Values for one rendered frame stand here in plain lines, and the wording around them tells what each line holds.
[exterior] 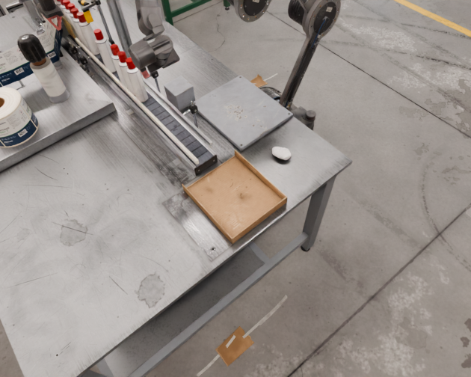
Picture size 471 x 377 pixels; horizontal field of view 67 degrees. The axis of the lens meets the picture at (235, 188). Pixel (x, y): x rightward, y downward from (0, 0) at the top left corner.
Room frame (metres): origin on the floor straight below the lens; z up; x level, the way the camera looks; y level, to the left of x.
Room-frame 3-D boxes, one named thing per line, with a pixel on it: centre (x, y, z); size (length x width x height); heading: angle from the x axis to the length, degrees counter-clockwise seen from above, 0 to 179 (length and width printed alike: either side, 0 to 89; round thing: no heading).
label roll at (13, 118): (1.11, 0.92, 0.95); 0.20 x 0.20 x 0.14
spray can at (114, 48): (1.35, 0.46, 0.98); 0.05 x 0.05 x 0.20
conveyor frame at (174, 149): (1.53, 0.59, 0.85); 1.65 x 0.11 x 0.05; 36
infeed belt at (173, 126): (1.53, 0.59, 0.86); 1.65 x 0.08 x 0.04; 36
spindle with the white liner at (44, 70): (1.31, 0.77, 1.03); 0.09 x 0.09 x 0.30
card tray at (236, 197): (0.73, 0.01, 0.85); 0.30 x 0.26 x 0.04; 36
